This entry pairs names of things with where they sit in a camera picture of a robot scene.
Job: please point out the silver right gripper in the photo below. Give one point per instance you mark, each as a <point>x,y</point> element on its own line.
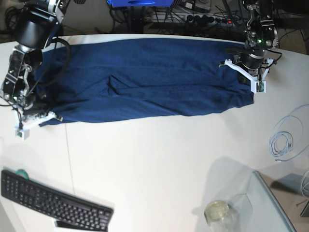
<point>19,86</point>

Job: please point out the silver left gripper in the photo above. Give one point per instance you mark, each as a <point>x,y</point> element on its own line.
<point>261,36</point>

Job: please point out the dark blue t-shirt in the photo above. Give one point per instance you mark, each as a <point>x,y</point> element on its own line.
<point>138,78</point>

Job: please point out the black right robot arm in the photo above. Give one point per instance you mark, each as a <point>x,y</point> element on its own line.
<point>35,30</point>

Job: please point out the blue box with hole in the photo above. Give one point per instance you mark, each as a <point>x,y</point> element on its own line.
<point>129,3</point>

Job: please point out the green tape roll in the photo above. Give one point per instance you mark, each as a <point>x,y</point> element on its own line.
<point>22,173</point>

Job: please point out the clear glass jar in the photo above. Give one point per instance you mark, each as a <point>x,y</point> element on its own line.
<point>232,215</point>

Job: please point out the black computer keyboard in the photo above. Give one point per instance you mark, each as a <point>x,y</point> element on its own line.
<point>72,211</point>

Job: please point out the white camera bracket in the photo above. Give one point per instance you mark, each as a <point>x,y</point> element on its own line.
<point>256,72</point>
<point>31,123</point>

